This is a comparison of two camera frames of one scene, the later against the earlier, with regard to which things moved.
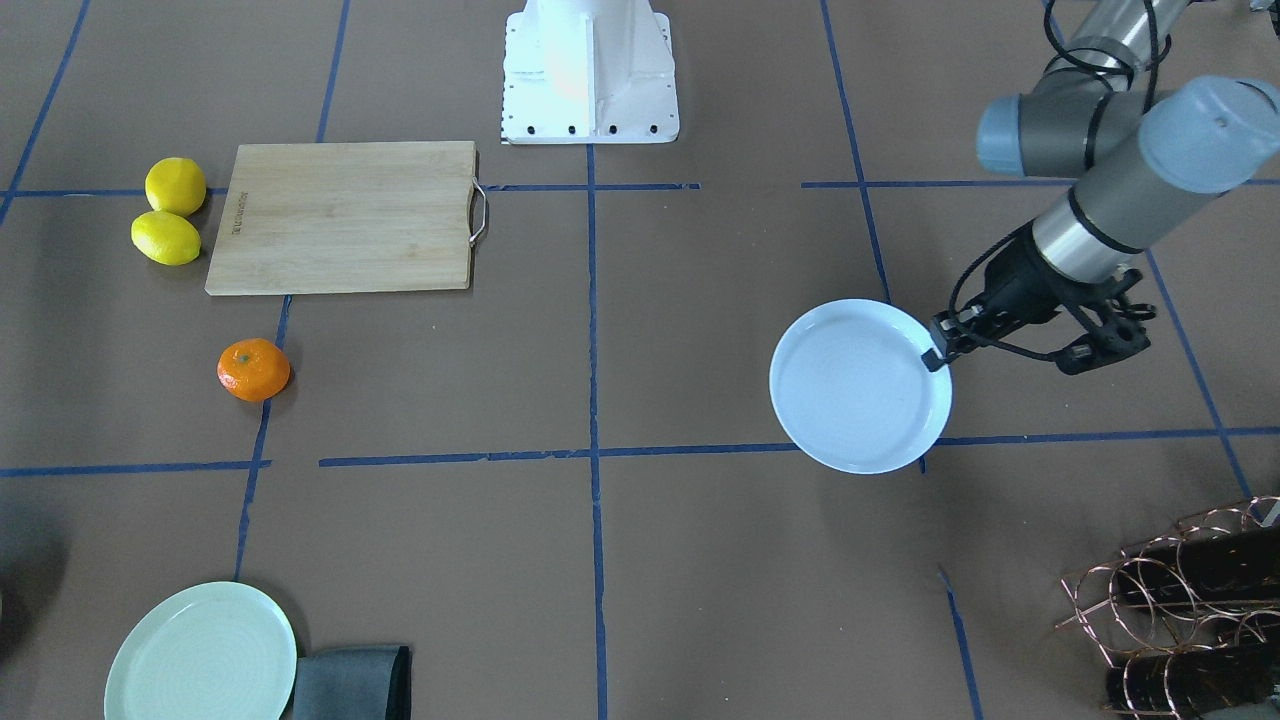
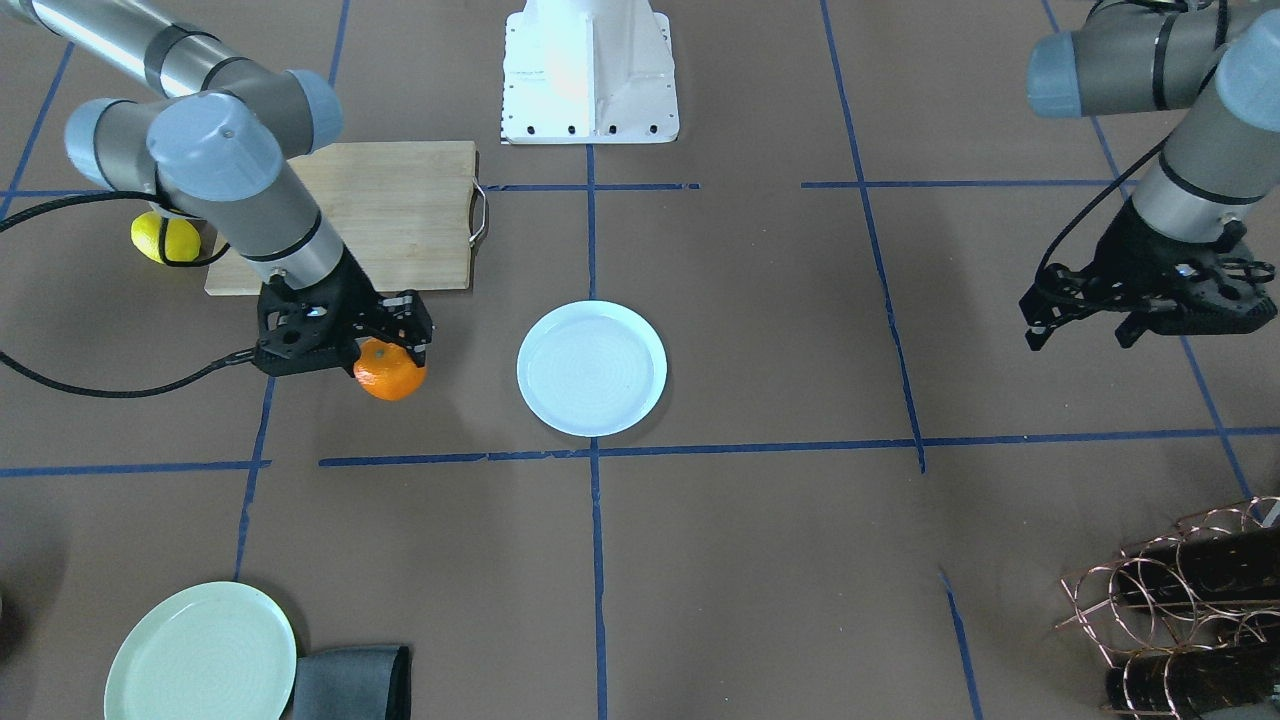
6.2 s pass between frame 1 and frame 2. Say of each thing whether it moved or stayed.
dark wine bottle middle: stayed
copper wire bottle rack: stayed
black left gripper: moved
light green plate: stayed
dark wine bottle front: stayed
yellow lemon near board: stayed
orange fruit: moved
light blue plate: moved
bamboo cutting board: stayed
